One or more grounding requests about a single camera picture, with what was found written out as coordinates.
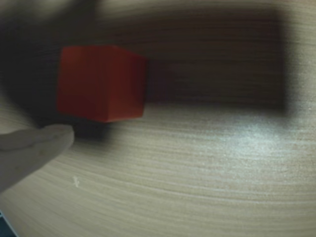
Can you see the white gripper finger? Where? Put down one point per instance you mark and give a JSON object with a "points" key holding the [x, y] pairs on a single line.
{"points": [[29, 153]]}

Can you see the orange-red cube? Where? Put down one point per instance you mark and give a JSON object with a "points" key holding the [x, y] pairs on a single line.
{"points": [[98, 84]]}

